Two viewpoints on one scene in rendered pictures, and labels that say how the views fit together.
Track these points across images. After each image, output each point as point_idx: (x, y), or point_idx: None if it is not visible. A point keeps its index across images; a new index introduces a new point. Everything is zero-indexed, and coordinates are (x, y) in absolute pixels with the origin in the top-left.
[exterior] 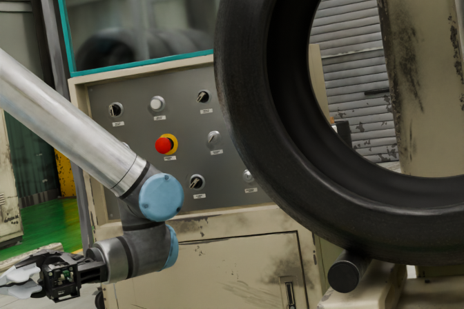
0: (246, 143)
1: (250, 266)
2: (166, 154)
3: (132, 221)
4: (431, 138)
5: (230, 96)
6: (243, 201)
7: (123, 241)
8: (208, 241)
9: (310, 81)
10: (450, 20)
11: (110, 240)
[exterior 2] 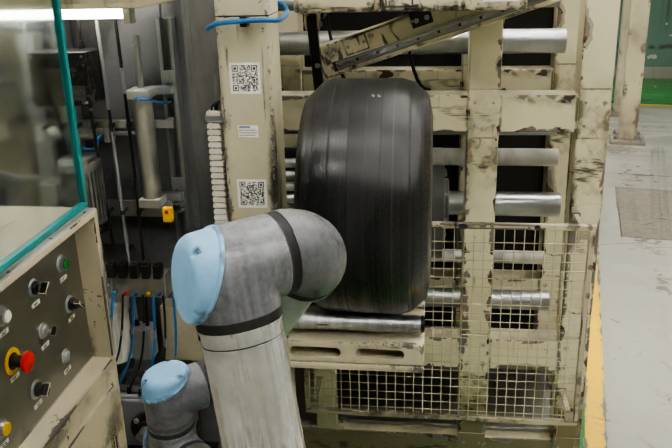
0: (423, 267)
1: (96, 440)
2: (11, 375)
3: (191, 419)
4: None
5: (425, 240)
6: (64, 385)
7: (200, 441)
8: (74, 441)
9: None
10: (285, 171)
11: (200, 447)
